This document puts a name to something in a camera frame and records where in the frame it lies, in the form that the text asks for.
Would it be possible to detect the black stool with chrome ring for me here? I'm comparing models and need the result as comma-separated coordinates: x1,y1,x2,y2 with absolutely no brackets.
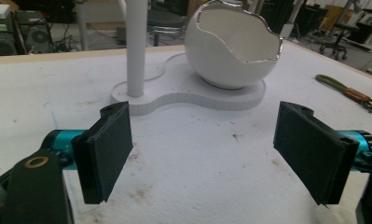
146,8,187,48

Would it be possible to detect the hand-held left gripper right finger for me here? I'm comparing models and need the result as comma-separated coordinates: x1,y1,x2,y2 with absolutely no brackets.
272,100,372,207

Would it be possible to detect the white stand with pole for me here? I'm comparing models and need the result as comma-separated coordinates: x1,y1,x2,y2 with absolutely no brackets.
110,0,267,117

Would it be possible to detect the computer tower case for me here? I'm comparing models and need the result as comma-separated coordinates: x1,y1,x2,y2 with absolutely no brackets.
14,10,55,55

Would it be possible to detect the green and brown keychain strap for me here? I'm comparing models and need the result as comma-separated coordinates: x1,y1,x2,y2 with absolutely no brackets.
314,74,372,117

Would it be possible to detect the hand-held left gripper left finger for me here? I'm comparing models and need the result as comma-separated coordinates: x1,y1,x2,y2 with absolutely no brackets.
40,101,134,205

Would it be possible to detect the black office chair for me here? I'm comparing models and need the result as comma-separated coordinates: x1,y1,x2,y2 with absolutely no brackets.
319,21,361,62

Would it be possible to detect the white table leg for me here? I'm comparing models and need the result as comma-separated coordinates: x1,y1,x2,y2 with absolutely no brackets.
76,3,91,52

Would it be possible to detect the white eggshell-shaped bowl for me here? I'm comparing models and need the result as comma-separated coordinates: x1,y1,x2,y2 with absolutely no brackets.
184,0,283,91

